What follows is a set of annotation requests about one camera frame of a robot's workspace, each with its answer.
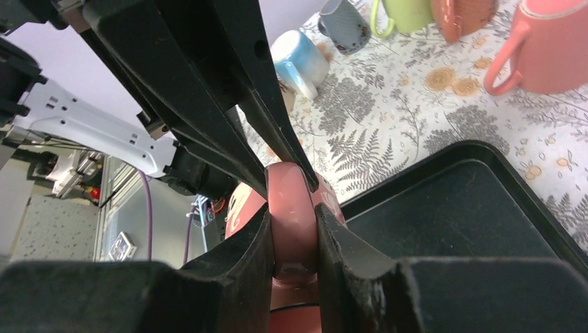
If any black plastic tray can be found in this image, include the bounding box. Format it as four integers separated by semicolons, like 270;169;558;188
342;140;587;274

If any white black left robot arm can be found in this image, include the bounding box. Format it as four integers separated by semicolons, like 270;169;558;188
1;1;320;198

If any blue white ceramic mug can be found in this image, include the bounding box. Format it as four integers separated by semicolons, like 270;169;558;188
270;30;329;100

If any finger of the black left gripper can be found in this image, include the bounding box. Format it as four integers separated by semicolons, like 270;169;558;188
211;1;319;191
83;1;267;196

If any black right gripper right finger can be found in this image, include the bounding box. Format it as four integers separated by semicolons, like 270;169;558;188
315;205;587;332

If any brown ceramic mug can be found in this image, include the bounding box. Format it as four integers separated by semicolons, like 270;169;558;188
430;0;499;44

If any salmon pink ceramic mug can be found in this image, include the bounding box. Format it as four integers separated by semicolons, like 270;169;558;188
483;0;587;96

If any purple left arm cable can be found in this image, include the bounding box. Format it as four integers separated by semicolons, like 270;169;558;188
137;170;199;266

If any grey ceramic mug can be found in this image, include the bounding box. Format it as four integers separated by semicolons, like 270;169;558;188
318;0;371;56

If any floral patterned tablecloth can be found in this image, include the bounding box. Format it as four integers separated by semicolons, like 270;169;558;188
261;1;587;250

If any green ceramic mug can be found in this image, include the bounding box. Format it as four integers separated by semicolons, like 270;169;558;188
370;0;433;38

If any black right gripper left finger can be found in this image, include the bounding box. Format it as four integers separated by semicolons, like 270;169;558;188
1;205;273;332

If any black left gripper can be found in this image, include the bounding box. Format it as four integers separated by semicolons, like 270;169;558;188
1;1;166;138

